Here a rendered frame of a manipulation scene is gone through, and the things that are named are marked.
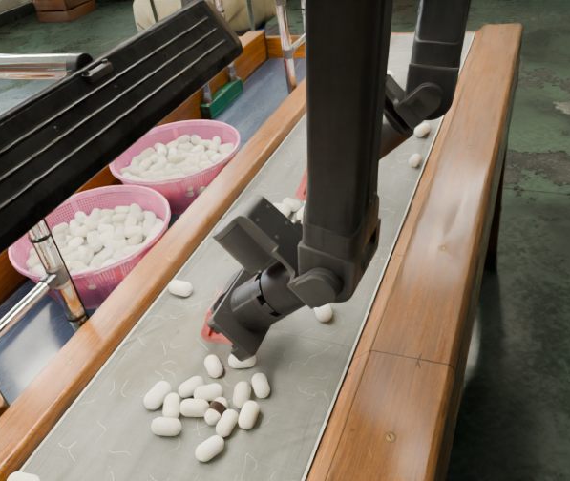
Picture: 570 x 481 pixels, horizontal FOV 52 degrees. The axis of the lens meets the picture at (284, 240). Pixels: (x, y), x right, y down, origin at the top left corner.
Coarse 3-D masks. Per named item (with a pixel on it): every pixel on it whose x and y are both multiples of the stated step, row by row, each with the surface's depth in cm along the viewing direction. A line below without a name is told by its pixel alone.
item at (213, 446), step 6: (210, 438) 60; (216, 438) 60; (204, 444) 60; (210, 444) 60; (216, 444) 60; (222, 444) 60; (198, 450) 59; (204, 450) 59; (210, 450) 59; (216, 450) 60; (198, 456) 59; (204, 456) 59; (210, 456) 59
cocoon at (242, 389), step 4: (240, 384) 66; (244, 384) 66; (248, 384) 66; (236, 388) 65; (240, 388) 65; (244, 388) 65; (248, 388) 65; (236, 392) 65; (240, 392) 64; (244, 392) 65; (248, 392) 65; (236, 396) 64; (240, 396) 64; (244, 396) 64; (248, 396) 65; (236, 400) 64; (240, 400) 64; (244, 400) 64; (248, 400) 65; (236, 404) 64; (240, 404) 64
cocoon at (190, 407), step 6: (186, 402) 64; (192, 402) 64; (198, 402) 64; (204, 402) 64; (180, 408) 64; (186, 408) 64; (192, 408) 64; (198, 408) 64; (204, 408) 64; (186, 414) 64; (192, 414) 64; (198, 414) 64; (204, 414) 64
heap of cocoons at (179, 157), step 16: (160, 144) 126; (176, 144) 125; (192, 144) 128; (208, 144) 123; (224, 144) 121; (144, 160) 119; (160, 160) 119; (176, 160) 119; (192, 160) 117; (208, 160) 118; (128, 176) 115; (144, 176) 115; (160, 176) 115; (176, 176) 113; (192, 192) 110
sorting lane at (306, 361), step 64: (256, 192) 104; (384, 192) 98; (192, 256) 90; (384, 256) 84; (192, 320) 78; (128, 384) 70; (320, 384) 66; (64, 448) 64; (128, 448) 63; (192, 448) 62; (256, 448) 61
